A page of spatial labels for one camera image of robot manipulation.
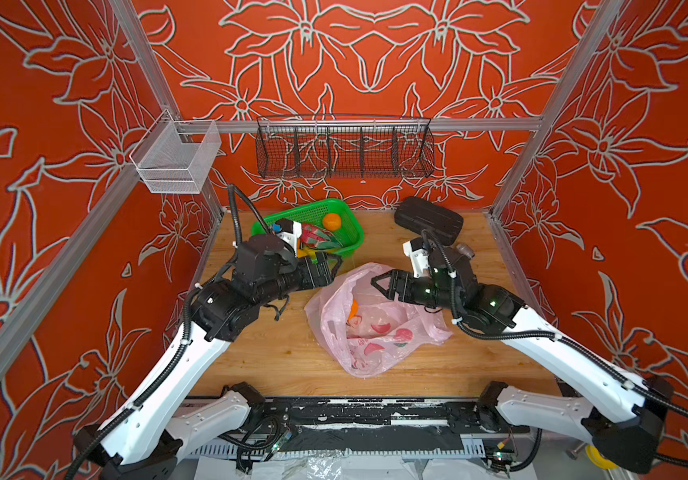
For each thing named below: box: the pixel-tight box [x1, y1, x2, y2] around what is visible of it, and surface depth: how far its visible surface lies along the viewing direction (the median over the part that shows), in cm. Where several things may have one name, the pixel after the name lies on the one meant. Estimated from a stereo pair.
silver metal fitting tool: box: [456, 242, 475, 259], surface depth 106 cm
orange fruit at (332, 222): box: [323, 213, 341, 232], surface depth 114 cm
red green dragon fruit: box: [301, 223, 343, 250], surface depth 105 cm
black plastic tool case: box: [394, 197, 464, 246], surface depth 112 cm
